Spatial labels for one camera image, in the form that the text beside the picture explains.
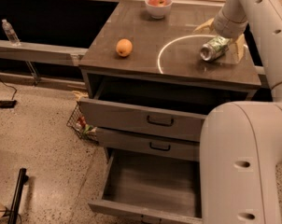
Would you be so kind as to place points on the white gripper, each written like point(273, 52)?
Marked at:
point(225, 27)

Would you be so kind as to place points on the green soda can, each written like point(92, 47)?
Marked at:
point(214, 48)

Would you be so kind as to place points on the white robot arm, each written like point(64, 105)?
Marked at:
point(241, 142)

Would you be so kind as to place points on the grey drawer cabinet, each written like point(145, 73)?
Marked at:
point(165, 51)

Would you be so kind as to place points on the grey top drawer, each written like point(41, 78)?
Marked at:
point(154, 108)

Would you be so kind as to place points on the grey drawer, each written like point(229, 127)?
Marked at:
point(150, 189)
point(149, 144)
point(154, 108)

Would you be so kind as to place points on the grey middle drawer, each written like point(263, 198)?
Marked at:
point(149, 144)

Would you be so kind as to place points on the grey bottom drawer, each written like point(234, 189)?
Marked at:
point(150, 189)

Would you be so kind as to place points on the white bowl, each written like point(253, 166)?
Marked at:
point(158, 11)

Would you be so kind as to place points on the red apple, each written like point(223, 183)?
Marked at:
point(157, 3)

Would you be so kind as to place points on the orange fruit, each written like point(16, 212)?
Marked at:
point(124, 47)

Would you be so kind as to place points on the clear plastic water bottle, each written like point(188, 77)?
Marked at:
point(10, 33)

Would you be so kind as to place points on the black metal bar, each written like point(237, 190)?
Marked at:
point(14, 211)

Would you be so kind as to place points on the wire basket with items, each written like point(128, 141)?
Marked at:
point(79, 125)

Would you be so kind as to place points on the black power adapter with cable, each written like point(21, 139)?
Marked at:
point(9, 103)

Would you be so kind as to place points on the grey metal shelf rail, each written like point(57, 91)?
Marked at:
point(41, 53)

